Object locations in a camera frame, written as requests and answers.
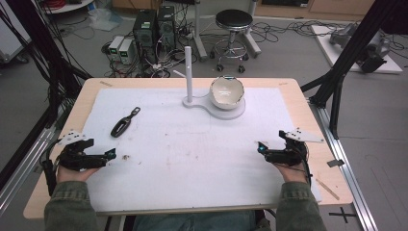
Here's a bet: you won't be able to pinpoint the grey machine on board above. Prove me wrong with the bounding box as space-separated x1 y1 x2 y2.
329 22 392 74

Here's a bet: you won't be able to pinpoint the person's left hand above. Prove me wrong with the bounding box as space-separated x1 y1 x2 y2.
56 166 101 185

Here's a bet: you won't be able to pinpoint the white power supply unit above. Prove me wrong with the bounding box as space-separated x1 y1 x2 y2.
108 35 125 63
117 38 135 65

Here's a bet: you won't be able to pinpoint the white ceramic bowl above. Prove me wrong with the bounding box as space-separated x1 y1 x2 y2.
209 75 245 111

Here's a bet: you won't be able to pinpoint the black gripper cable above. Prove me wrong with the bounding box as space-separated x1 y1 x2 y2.
40 138 63 197
296 145 314 187

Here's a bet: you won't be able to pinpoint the white table leg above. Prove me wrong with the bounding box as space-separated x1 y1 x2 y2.
242 0 263 60
191 0 209 63

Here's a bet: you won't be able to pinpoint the thin wooden stick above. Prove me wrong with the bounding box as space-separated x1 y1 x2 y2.
315 177 341 201

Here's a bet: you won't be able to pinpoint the person's right hand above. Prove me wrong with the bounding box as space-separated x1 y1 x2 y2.
274 162 312 185

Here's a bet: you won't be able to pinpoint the person's legs in jeans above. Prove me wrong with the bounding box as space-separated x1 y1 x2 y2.
132 210 272 231

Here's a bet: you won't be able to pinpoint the white floor board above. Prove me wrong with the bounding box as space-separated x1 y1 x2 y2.
310 24 404 75

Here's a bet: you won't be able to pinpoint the black metal frame strut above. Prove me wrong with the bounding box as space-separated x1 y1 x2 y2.
0 0 92 129
300 0 408 140

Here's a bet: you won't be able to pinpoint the black round stool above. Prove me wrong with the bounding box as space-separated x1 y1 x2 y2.
209 9 255 74

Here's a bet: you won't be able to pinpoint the aluminium rail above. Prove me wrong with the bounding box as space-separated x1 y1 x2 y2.
0 99 76 217
308 97 380 231

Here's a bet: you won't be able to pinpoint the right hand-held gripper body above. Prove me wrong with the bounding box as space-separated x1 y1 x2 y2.
265 127 325 167

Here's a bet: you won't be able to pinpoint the black computer tower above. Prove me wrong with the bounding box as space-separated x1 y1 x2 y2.
157 5 177 50
132 9 159 64

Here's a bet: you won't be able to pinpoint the white table mat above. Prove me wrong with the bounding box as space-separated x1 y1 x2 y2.
81 87 322 214

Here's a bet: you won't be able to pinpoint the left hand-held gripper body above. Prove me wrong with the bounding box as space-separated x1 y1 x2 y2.
57 129 109 171

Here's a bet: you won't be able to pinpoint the white stand with pole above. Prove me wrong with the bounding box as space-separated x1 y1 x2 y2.
172 45 246 121

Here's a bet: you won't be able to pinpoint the black slotted spoon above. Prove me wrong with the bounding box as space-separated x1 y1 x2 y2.
110 106 141 139

